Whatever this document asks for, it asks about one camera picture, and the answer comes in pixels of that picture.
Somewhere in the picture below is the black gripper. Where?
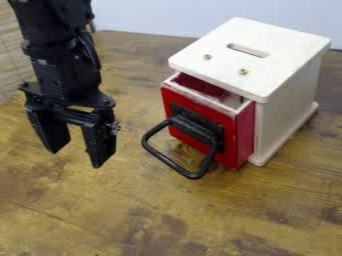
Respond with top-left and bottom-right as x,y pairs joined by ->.
20,58 -> 119,168

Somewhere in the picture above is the white wooden drawer box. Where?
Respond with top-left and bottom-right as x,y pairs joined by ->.
168,17 -> 331,166

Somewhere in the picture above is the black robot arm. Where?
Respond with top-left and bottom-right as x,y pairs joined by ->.
7,0 -> 119,168

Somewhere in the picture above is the red drawer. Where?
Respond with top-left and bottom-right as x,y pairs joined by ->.
160,72 -> 255,169

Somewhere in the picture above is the black drawer handle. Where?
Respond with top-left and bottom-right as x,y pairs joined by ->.
140,102 -> 226,181

